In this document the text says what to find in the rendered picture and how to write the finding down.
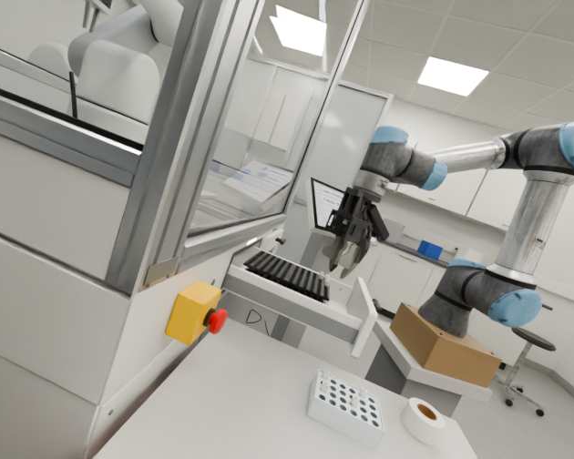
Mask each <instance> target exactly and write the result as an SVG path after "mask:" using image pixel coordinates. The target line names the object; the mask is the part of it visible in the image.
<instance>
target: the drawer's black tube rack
mask: <svg viewBox="0 0 574 459"><path fill-rule="evenodd" d="M243 265H244V266H246V267H248V268H246V269H245V270H246V271H249V272H251V273H253V274H256V275H258V276H260V277H263V278H264V279H266V280H269V281H272V282H275V283H277V284H279V285H282V286H283V287H285V288H288V289H290V290H292V291H296V292H298V293H300V294H302V295H304V296H307V297H309V298H311V299H314V300H316V301H319V302H321V303H323V304H325V300H324V299H321V298H322V296H323V286H324V285H323V279H322V280H321V279H319V274H317V273H315V272H313V271H310V270H307V269H305V268H303V267H300V266H298V265H295V264H293V263H291V262H289V261H287V260H283V259H281V258H278V257H276V256H274V255H271V254H270V253H267V252H265V251H263V250H261V251H259V252H258V253H257V254H255V255H254V256H252V257H251V258H249V259H248V260H246V261H245V262H243Z"/></svg>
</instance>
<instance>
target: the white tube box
mask: <svg viewBox="0 0 574 459"><path fill-rule="evenodd" d="M322 374H323V371H321V370H319V369H318V371H317V373H316V375H315V377H314V379H313V383H312V386H311V392H310V398H309V403H308V409H307V416H309V417H311V418H313V419H314V420H316V421H318V422H320V423H323V424H325V425H327V426H329V427H330V428H332V429H334V430H335V431H337V432H339V433H341V434H344V435H346V436H348V437H350V438H352V439H354V440H355V441H357V442H359V443H361V444H364V445H366V446H368V447H370V448H372V449H374V450H375V451H376V449H377V447H378V445H379V443H380V442H381V440H382V438H383V436H384V433H385V430H384V422H383V417H382V413H381V408H380V403H379V399H378V397H376V396H374V395H372V394H370V393H367V394H366V396H365V397H364V398H362V397H360V396H359V392H360V390H361V389H359V388H357V387H355V386H353V385H351V384H350V383H348V382H344V381H342V380H340V379H338V378H336V377H334V376H332V375H331V374H329V376H328V378H327V380H324V379H323V378H322ZM323 382H328V383H329V387H328V389H327V391H326V393H322V392H321V391H320V389H321V385H322V383H323ZM353 396H357V397H358V398H359V403H358V404H357V406H356V408H353V407H352V406H351V405H350V403H351V400H352V398H353Z"/></svg>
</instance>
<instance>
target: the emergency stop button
mask: <svg viewBox="0 0 574 459"><path fill-rule="evenodd" d="M227 316H228V313H227V312H226V310H224V309H219V310H218V312H217V313H216V312H213V313H212V314H211V316H210V318H209V320H208V324H209V325H210V333H212V334H217V333H219V332H220V330H221V329H222V327H223V326H224V324H225V321H226V320H227Z"/></svg>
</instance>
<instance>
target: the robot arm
mask: <svg viewBox="0 0 574 459"><path fill-rule="evenodd" d="M408 138H409V135H408V133H407V132H405V131H404V130H403V129H401V128H399V127H395V126H390V125H383V126H380V127H378V128H377V130H376V131H375V133H374V135H373V137H372V139H371V141H370V143H369V147H368V149H367V151H366V153H365V156H364V160H363V162H362V164H361V167H360V168H359V170H358V172H357V175H356V177H355V180H354V183H353V187H354V188H349V187H347V188H346V191H345V192H344V194H343V198H342V201H341V203H340V206H339V208H338V210H336V209H332V211H331V214H330V216H329V219H328V220H327V223H326V225H325V227H324V228H325V229H326V230H328V231H330V232H331V233H332V234H334V235H336V236H335V240H334V242H333V244H331V245H328V246H325V247H324V248H323V254H324V255H325V256H327V257H328V258H330V263H329V271H330V272H332V271H333V270H334V269H335V268H336V267H337V266H338V263H339V264H340V265H342V266H343V267H344V269H343V270H342V273H341V276H340V279H343V278H345V277H346V276H347V275H348V274H350V273H351V272H352V271H353V270H354V268H355V267H356V266H357V265H358V264H359V263H360V262H361V260H362V259H363V258H364V256H365V255H366V253H367V251H368V250H369V247H370V241H371V238H372V237H373V238H376V239H379V240H382V241H386V239H387V238H388V237H389V232H388V230H387V228H386V226H385V224H384V221H383V219H382V217H381V215H380V213H379V211H378V209H377V207H376V205H375V204H371V203H372V202H374V203H378V204H379V203H380V200H381V198H380V197H382V196H383V195H384V193H385V190H386V188H387V186H388V183H397V184H406V185H413V186H416V187H418V188H419V189H424V190H427V191H431V190H434V189H437V188H438V187H439V186H440V185H441V184H442V183H443V182H444V180H445V178H446V174H449V173H455V172H460V171H467V170H472V169H478V168H484V169H486V170H493V169H521V170H523V173H522V174H523V175H524V176H525V178H526V179H527V182H526V185H525V187H524V189H523V192H522V194H521V197H520V199H519V202H518V205H517V208H516V210H515V213H514V215H513V218H512V220H511V222H510V225H509V227H508V230H507V234H506V237H505V238H504V241H503V243H502V246H501V248H500V251H499V253H498V255H497V259H496V262H495V263H494V264H493V265H490V266H485V265H482V264H479V263H476V262H473V261H471V260H465V259H460V258H454V259H452V260H451V261H450V263H449V265H448V266H447V267H446V271H445V273H444V275H443V277H442V279H441V281H440V282H439V283H438V285H437V287H436V290H435V292H434V294H433V295H432V296H431V297H430V298H429V299H428V300H427V301H426V302H425V303H424V304H423V305H421V306H420V308H419V310H418V314H419V315H420V316H421V317H422V318H424V319H425V320H426V321H428V322H430V323H431V324H433V325H434V326H436V327H437V328H438V329H440V330H442V331H444V332H447V333H449V334H451V335H454V336H456V337H458V338H465V336H466V334H467V327H468V322H469V315H470V312H471V311H472V310H473V308H474V309H476V310H477V311H480V312H481V313H483V314H485V315H486V316H487V317H489V319H491V320H492V321H496V322H498V323H500V324H502V325H504V326H507V327H511V328H516V327H520V326H523V325H525V324H527V323H529V322H531V321H532V320H534V319H535V318H536V317H537V315H538V314H539V312H540V310H541V307H542V301H541V300H542V299H541V297H540V295H539V294H538V293H537V292H536V291H535V289H536V288H537V286H538V283H537V281H536V280H535V278H534V276H533V274H534V272H535V269H536V267H537V266H538V262H539V259H540V257H541V255H542V252H543V250H544V248H545V246H546V244H547V241H548V237H549V235H550V233H551V231H552V229H553V226H554V224H555V222H556V219H557V217H558V214H559V212H560V209H561V207H562V204H563V202H564V200H565V198H566V196H567V193H568V191H569V187H571V186H572V185H574V121H570V122H567V123H563V124H556V125H549V126H543V127H530V128H525V129H521V130H518V131H515V132H511V133H507V134H504V135H500V136H496V137H490V138H486V139H485V140H483V141H482V142H478V143H472V144H465V145H460V146H453V147H447V148H436V149H430V150H424V151H419V150H417V149H415V148H411V147H410V146H408V145H406V144H407V142H408V141H407V140H408ZM332 215H334V216H333V219H332V222H331V224H330V225H328V223H329V221H330V218H331V216H332ZM347 241H350V242H352V244H351V245H350V246H349V249H348V251H347V252H346V253H345V254H343V252H344V251H345V250H346V249H347V247H348V242H347ZM342 254H343V255H342Z"/></svg>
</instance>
